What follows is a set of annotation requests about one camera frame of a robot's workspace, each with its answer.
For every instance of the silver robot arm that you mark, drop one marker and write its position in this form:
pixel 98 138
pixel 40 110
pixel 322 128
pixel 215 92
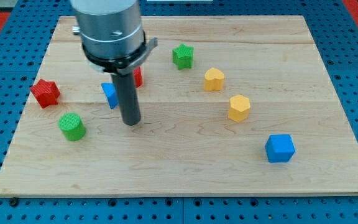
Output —
pixel 112 34

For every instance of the green star block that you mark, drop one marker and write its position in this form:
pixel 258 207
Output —
pixel 182 56

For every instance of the yellow hexagon block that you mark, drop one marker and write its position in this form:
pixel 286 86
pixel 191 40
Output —
pixel 239 108

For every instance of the red star block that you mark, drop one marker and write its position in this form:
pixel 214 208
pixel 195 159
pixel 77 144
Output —
pixel 46 93

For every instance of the yellow heart block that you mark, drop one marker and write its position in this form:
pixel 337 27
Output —
pixel 213 80

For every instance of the wooden board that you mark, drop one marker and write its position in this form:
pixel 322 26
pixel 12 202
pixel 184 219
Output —
pixel 185 145

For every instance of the red block behind rod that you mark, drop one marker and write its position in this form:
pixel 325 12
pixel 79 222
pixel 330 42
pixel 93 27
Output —
pixel 138 77

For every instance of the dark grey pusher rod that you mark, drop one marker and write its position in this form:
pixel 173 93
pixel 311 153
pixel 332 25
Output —
pixel 127 98

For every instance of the blue triangle block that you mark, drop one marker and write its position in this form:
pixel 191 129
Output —
pixel 110 93

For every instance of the blue cube block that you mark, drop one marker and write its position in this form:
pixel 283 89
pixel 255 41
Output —
pixel 279 148

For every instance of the green cylinder block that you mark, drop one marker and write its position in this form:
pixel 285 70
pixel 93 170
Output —
pixel 70 124

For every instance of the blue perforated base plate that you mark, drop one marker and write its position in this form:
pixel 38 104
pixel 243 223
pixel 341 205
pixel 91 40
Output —
pixel 26 29

